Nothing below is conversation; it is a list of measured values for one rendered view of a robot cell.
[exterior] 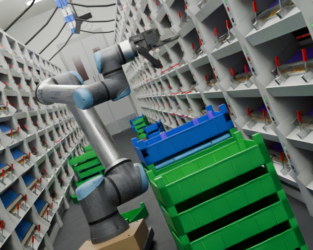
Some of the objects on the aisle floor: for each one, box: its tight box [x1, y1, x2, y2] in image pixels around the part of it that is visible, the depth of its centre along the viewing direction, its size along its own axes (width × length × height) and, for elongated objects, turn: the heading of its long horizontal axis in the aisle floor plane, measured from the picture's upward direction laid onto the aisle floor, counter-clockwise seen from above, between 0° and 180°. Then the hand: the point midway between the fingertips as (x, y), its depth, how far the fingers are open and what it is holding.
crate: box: [120, 202, 149, 224], centre depth 325 cm, size 30×20×8 cm
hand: (178, 37), depth 241 cm, fingers closed
